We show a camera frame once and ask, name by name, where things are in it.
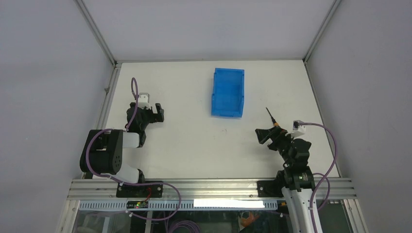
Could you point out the small green lit circuit board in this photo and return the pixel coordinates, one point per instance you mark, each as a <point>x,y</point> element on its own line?
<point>133,205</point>

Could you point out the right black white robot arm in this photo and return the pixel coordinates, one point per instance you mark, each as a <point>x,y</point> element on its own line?
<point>295,182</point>

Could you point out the orange object under table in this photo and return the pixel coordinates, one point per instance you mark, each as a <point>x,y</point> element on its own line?
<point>246,218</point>

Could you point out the orange handled black screwdriver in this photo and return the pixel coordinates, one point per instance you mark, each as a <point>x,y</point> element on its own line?
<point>274,122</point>

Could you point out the right aluminium frame post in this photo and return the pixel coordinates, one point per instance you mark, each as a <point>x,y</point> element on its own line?
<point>324,24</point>

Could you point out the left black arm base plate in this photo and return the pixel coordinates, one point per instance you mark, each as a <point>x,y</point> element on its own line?
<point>139,190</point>

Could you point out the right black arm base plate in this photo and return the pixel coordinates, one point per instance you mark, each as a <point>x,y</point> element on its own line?
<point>270,188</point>

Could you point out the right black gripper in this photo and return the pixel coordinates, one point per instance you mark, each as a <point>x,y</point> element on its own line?
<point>263,135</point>

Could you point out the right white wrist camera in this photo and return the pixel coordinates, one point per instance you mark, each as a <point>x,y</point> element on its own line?
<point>298,129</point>

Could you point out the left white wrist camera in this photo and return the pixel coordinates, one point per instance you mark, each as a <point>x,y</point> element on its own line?
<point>143,101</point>

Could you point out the blue plastic storage bin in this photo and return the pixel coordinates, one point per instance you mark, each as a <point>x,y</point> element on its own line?
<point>227,99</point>

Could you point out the left aluminium frame post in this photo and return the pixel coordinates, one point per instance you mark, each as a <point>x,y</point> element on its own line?
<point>95,31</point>

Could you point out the aluminium front frame rail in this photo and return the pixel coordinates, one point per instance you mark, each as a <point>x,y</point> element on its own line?
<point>190,189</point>

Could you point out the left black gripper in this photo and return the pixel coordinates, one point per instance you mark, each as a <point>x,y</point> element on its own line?
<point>154,117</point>

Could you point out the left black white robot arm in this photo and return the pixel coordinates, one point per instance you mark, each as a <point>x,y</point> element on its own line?
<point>103,151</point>

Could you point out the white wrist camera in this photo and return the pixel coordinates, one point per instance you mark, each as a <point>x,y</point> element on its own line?
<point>298,129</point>
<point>143,101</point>

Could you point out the aluminium frame post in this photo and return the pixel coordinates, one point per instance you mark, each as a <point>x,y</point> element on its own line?
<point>324,24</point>
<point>95,31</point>

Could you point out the white slotted cable duct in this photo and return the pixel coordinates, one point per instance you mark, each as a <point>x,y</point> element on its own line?
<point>184,205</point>

